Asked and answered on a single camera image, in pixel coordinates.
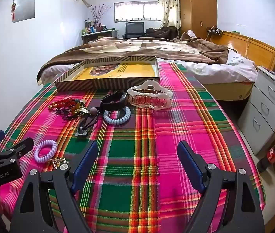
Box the gold chain necklace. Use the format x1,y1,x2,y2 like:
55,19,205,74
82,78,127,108
68,107,91,130

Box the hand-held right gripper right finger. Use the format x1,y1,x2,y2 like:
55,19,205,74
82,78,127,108
177,140,266,233

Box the floral curtain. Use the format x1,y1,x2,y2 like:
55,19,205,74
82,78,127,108
157,0,181,30

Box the brown blanket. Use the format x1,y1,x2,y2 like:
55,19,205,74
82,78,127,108
39,37,229,78

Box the red bead bracelet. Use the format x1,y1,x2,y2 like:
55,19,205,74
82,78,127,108
48,98,80,111

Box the plaid tablecloth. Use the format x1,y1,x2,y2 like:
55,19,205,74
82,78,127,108
0,62,266,233

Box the light blue spiral hair tie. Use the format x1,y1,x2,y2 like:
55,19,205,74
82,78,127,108
103,106,131,126

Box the dark duffel bag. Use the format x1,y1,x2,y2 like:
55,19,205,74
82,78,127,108
145,27,179,39

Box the group of bottles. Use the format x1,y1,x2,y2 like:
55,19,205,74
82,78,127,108
82,19,104,35

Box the white floral pillow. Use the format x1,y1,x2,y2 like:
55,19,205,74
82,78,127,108
225,50,257,66

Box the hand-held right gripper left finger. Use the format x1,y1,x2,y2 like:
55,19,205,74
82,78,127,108
10,140,99,233

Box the black office chair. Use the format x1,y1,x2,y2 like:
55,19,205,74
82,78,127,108
125,22,145,39

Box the wooden wardrobe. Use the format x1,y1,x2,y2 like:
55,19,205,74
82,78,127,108
178,0,218,40

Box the striped cardboard box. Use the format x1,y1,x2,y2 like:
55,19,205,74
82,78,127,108
54,56,160,92

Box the wooden headboard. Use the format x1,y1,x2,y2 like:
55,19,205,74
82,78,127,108
202,30,275,101

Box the black cord necklace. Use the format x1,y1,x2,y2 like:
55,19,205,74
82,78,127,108
62,106,104,127

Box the silver wall sheet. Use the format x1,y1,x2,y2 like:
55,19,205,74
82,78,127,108
11,0,35,23

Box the dark hair clip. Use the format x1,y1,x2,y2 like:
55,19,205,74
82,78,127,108
74,113,97,138

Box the dark maroon bead bracelet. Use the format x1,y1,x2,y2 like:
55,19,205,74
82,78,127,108
55,99,91,122

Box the grey desk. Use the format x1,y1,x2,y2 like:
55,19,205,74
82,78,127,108
80,29,118,45

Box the purple spiral hair tie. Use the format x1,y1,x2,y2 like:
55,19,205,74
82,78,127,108
34,139,58,163

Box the cola bottle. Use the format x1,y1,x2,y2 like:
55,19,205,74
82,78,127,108
257,138,275,173

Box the gold charm bracelet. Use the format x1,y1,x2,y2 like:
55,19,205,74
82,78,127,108
51,157,70,170

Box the window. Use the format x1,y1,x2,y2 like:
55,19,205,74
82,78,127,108
114,2,162,22

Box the dried branches in vase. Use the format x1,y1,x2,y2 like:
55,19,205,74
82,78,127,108
90,4,112,32

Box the black wristband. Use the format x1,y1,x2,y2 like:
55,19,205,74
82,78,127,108
100,91,129,111

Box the grey drawer cabinet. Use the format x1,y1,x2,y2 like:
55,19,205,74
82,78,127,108
237,65,275,156

